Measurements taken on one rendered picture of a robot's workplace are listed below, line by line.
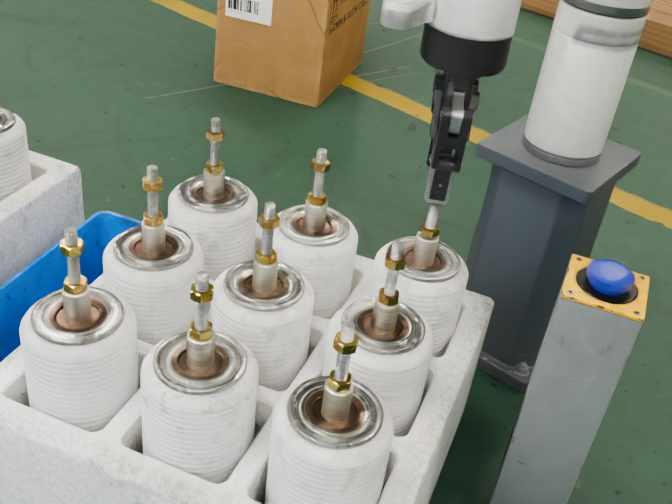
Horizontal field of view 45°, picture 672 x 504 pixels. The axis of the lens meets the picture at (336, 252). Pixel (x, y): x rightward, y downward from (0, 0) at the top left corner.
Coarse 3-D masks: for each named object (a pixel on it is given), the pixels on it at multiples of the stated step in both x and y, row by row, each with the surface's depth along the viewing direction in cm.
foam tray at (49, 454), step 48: (480, 336) 85; (0, 384) 72; (432, 384) 78; (0, 432) 69; (48, 432) 68; (96, 432) 68; (432, 432) 73; (0, 480) 73; (48, 480) 70; (96, 480) 67; (144, 480) 65; (192, 480) 66; (240, 480) 66; (384, 480) 73; (432, 480) 82
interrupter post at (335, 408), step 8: (352, 384) 62; (328, 392) 61; (336, 392) 61; (344, 392) 61; (352, 392) 62; (328, 400) 62; (336, 400) 61; (344, 400) 62; (328, 408) 62; (336, 408) 62; (344, 408) 62; (328, 416) 63; (336, 416) 62; (344, 416) 63
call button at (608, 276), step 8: (592, 264) 71; (600, 264) 71; (608, 264) 71; (616, 264) 71; (592, 272) 70; (600, 272) 70; (608, 272) 70; (616, 272) 70; (624, 272) 70; (632, 272) 71; (592, 280) 70; (600, 280) 69; (608, 280) 69; (616, 280) 69; (624, 280) 69; (632, 280) 69; (600, 288) 70; (608, 288) 69; (616, 288) 69; (624, 288) 69
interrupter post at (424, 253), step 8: (416, 240) 81; (424, 240) 80; (432, 240) 80; (416, 248) 81; (424, 248) 80; (432, 248) 80; (416, 256) 81; (424, 256) 81; (432, 256) 81; (424, 264) 81
